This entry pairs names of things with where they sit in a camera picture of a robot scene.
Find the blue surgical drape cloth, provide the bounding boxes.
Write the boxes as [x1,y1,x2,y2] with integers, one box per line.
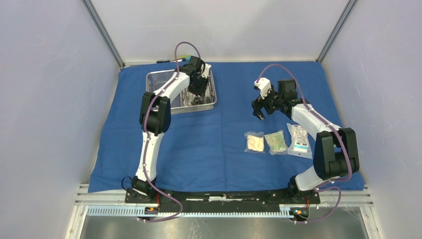
[88,61,365,194]

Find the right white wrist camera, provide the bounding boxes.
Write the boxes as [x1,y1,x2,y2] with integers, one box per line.
[254,77,273,99]

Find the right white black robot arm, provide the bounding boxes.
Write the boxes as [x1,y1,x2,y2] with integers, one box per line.
[251,78,360,203]

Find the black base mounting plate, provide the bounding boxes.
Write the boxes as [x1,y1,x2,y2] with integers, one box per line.
[125,189,320,213]

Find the stainless steel instrument tray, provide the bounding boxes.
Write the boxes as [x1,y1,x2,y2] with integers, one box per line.
[181,73,217,107]

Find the white blue box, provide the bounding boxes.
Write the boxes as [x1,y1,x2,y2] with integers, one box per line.
[287,123,313,159]

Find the wire mesh steel basket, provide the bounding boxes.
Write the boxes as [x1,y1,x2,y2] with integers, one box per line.
[146,66,217,115]

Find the green printed packet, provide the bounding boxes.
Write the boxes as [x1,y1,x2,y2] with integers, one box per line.
[264,130,288,155]

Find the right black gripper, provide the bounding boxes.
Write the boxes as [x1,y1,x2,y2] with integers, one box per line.
[251,84,284,121]

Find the steel surgical scissors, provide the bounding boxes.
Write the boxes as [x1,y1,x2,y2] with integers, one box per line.
[187,93,204,106]

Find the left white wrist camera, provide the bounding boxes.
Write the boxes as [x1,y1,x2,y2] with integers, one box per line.
[201,63,211,79]

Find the aluminium frame rail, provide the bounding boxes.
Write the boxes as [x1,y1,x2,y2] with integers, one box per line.
[75,184,374,208]

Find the beige gauze packet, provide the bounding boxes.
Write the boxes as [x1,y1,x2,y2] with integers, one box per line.
[244,131,265,153]

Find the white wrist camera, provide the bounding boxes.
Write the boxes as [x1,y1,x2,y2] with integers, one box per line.
[201,63,211,79]
[254,77,273,99]

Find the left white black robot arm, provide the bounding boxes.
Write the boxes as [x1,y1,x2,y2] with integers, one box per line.
[131,57,211,203]

